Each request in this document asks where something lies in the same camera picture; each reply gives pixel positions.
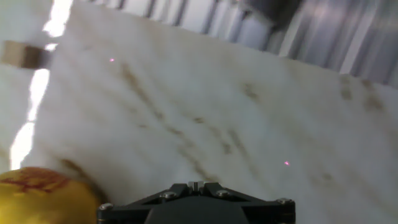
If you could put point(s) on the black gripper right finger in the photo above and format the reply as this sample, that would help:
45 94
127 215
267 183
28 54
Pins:
270 213

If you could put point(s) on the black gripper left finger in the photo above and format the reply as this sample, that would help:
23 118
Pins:
124 214

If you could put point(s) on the grey digital scale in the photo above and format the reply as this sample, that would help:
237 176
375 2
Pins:
273 12

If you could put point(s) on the gold piggy bank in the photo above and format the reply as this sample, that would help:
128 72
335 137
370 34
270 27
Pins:
40 202

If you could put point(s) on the small wooden block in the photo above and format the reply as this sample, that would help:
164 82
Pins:
25 55

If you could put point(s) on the marble pattern board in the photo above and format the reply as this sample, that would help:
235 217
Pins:
217 93

